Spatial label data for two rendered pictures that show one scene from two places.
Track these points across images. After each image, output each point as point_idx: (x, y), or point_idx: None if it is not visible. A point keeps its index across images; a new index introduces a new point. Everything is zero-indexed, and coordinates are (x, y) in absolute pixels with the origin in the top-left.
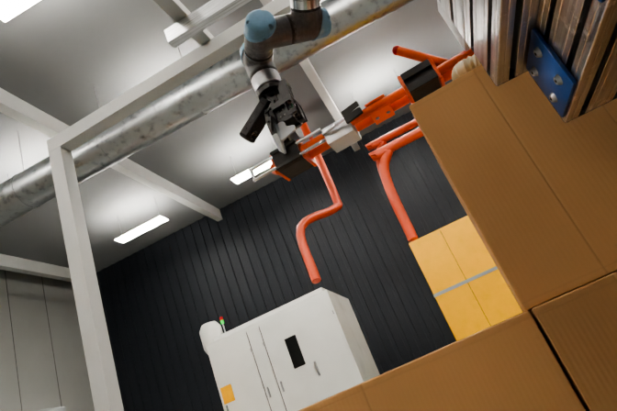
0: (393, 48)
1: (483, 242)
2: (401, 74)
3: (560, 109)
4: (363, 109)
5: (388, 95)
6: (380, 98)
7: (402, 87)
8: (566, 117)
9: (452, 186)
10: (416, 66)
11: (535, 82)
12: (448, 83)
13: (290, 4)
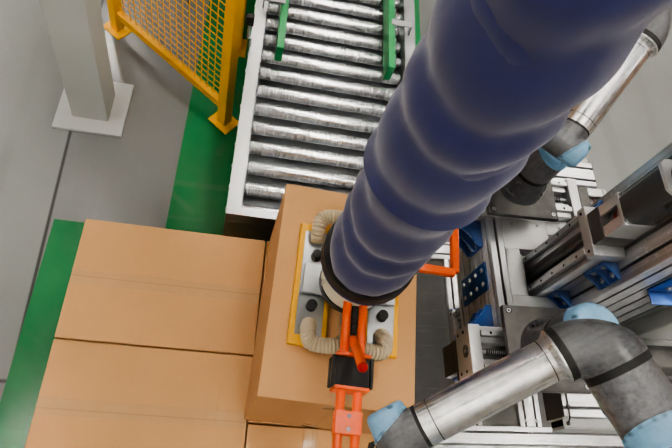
0: (367, 369)
1: (268, 412)
2: (372, 387)
3: (457, 380)
4: (359, 439)
5: (361, 409)
6: (359, 417)
7: (362, 393)
8: (450, 378)
9: (306, 409)
10: (373, 372)
11: (454, 373)
12: (414, 383)
13: (437, 443)
